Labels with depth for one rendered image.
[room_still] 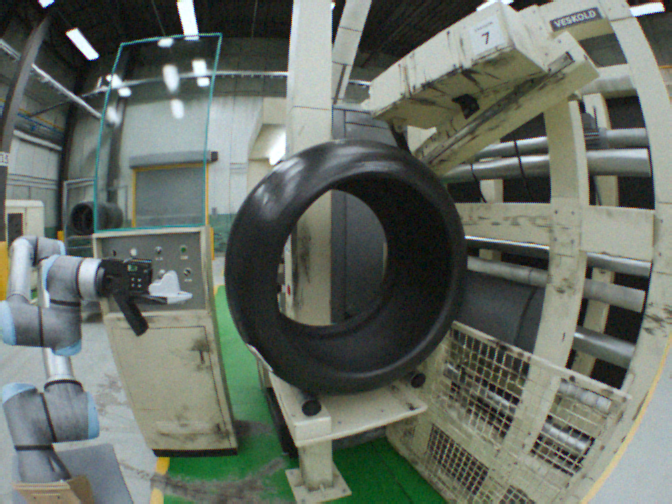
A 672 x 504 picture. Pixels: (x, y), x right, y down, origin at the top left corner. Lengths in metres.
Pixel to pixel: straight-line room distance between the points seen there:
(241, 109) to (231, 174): 2.31
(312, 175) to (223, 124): 9.79
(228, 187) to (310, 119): 8.83
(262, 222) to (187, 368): 1.04
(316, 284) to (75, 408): 0.86
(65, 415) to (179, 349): 0.73
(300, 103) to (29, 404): 1.20
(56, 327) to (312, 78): 1.00
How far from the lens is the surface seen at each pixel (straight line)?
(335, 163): 0.53
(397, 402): 0.85
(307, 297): 0.94
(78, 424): 0.91
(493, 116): 0.78
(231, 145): 10.03
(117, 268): 0.64
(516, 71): 0.71
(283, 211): 0.49
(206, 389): 1.48
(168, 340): 1.37
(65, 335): 0.70
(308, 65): 1.04
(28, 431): 0.90
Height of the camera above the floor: 1.31
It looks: 7 degrees down
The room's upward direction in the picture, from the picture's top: straight up
